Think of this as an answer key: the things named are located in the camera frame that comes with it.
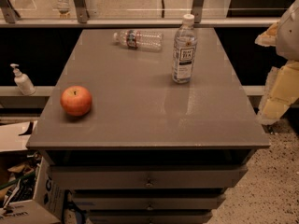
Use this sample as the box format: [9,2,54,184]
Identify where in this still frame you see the metal railing frame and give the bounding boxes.
[0,0,299,29]

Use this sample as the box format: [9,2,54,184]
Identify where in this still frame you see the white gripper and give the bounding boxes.
[255,0,299,125]

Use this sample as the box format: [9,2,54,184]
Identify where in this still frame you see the white cardboard box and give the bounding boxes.
[0,159,64,224]

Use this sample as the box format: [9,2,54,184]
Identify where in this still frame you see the middle drawer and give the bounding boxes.
[73,193,225,211]

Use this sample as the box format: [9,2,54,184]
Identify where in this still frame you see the blue-label water bottle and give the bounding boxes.
[172,14,197,84]

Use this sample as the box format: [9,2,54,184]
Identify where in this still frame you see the bottom drawer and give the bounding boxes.
[89,211,211,224]

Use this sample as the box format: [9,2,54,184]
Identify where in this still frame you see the clear lying water bottle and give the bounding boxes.
[113,29,163,51]

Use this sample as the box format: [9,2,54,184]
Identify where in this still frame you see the top drawer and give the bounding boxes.
[50,165,248,189]

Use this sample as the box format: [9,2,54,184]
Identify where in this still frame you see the drawer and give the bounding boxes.
[89,211,211,224]
[73,193,225,211]
[50,165,248,189]

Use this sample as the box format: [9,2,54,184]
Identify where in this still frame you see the red apple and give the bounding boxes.
[60,86,93,117]

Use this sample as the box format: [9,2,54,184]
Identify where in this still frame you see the white pump dispenser bottle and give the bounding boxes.
[10,63,36,95]

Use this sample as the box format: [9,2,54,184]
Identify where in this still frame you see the grey drawer cabinet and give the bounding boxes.
[25,27,271,224]

